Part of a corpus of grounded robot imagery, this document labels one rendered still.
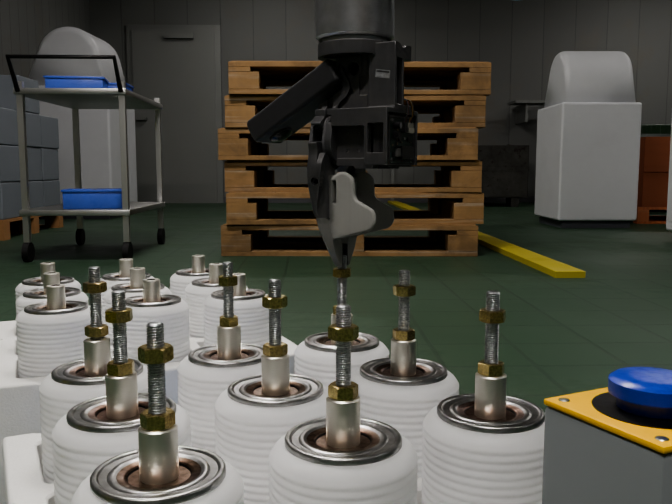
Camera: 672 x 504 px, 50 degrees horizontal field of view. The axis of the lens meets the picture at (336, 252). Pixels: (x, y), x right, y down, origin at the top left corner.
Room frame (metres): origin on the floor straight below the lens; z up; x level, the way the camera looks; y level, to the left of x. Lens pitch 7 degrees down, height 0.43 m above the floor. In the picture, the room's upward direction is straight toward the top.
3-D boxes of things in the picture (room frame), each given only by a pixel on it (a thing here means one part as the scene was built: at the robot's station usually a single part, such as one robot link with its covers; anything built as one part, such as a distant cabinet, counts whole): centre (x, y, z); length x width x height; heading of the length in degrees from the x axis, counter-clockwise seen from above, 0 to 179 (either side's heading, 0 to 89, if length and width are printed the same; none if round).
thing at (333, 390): (0.45, 0.00, 0.29); 0.02 x 0.02 x 0.01; 38
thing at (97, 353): (0.61, 0.21, 0.26); 0.02 x 0.02 x 0.03
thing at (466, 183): (3.93, -0.09, 0.47); 1.32 x 0.90 x 0.94; 90
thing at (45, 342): (0.89, 0.35, 0.16); 0.10 x 0.10 x 0.18
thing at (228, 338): (0.66, 0.10, 0.26); 0.02 x 0.02 x 0.03
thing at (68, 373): (0.61, 0.21, 0.25); 0.08 x 0.08 x 0.01
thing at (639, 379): (0.32, -0.15, 0.32); 0.04 x 0.04 x 0.02
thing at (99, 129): (6.45, 2.27, 0.81); 0.82 x 0.74 x 1.61; 91
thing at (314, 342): (0.71, -0.01, 0.25); 0.08 x 0.08 x 0.01
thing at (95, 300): (0.61, 0.21, 0.31); 0.01 x 0.01 x 0.08
